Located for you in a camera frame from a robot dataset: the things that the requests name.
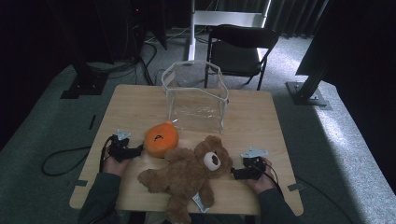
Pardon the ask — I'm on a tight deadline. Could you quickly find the white floor cable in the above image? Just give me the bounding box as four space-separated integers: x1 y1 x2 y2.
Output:
144 26 191 43

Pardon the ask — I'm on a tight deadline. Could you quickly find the grey curtain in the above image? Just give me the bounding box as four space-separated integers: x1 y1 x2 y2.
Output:
267 0 331 38

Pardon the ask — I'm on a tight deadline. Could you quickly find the thin black cable loop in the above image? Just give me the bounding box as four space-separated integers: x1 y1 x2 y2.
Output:
153 68 169 87

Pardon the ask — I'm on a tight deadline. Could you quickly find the black stand with flat base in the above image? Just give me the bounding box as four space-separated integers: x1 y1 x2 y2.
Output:
46 0 110 100

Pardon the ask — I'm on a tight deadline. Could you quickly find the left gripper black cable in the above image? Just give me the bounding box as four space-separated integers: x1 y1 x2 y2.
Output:
41 135 115 177

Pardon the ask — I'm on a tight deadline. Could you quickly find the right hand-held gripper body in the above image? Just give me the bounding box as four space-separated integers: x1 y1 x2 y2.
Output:
240 147 269 181

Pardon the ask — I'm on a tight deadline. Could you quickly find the black folding chair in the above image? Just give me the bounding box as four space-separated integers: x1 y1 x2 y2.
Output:
204 23 280 91

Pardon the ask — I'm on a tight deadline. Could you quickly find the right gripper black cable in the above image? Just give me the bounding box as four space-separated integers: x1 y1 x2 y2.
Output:
255 160 354 224

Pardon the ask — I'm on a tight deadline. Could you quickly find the brown teddy bear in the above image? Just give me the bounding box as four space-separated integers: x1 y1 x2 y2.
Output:
137 134 233 224

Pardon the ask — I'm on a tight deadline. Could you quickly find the person's right hand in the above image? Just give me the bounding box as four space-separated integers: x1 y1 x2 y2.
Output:
246 157 277 195

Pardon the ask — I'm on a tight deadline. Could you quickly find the clear plastic bin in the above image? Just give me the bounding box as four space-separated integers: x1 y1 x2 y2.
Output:
161 60 230 134

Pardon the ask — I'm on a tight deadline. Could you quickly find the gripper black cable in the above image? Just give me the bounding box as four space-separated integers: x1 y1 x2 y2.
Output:
255 160 354 224
41 135 115 177

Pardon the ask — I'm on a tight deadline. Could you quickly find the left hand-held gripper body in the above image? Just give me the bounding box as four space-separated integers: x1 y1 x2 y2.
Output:
107 128 133 163

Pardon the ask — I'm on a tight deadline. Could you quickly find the thick black floor cable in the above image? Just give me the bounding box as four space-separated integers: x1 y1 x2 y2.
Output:
138 41 158 87

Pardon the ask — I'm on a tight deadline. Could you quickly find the black stand with bolted base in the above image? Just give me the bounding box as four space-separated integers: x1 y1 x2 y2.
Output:
285 59 333 111

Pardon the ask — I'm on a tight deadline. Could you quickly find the orange plush toy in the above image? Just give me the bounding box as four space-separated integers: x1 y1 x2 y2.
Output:
143 120 180 159

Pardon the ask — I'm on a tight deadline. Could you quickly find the white metal stand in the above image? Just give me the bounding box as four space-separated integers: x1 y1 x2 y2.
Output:
186 0 272 62

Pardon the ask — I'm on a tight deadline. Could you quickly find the dark equipment rack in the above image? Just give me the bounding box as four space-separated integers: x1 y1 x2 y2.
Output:
92 0 169 63

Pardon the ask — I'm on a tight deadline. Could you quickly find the person's left hand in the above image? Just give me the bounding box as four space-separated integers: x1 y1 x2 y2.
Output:
102 150 132 177

